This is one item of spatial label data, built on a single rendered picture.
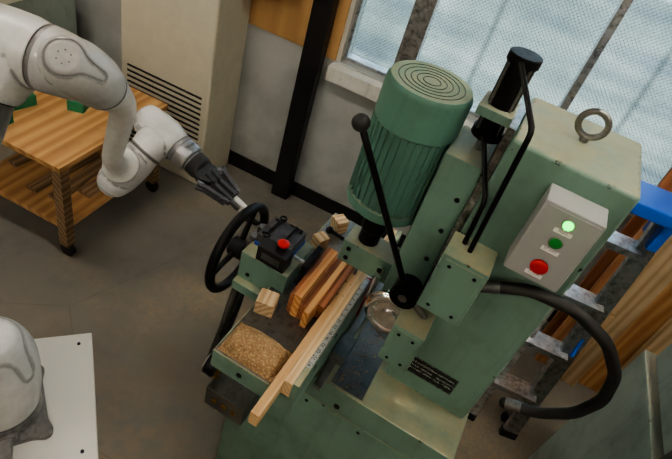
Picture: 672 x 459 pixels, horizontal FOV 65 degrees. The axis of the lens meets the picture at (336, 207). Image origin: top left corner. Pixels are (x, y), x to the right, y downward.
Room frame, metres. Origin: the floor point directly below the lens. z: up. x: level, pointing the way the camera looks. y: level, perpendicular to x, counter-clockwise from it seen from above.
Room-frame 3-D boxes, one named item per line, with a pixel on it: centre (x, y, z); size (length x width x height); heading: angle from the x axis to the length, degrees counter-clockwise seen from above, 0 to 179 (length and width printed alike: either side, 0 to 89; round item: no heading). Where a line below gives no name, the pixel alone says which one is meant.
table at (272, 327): (0.93, 0.02, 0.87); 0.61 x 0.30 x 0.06; 164
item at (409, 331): (0.76, -0.24, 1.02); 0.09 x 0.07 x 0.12; 164
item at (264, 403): (0.79, -0.05, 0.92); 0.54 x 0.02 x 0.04; 164
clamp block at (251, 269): (0.95, 0.10, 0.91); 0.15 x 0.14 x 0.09; 164
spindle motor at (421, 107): (0.96, -0.10, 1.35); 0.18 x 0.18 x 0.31
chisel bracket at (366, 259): (0.96, -0.12, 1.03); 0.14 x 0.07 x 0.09; 74
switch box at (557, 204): (0.74, -0.37, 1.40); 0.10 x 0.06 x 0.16; 74
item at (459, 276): (0.76, -0.27, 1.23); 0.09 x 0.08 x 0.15; 74
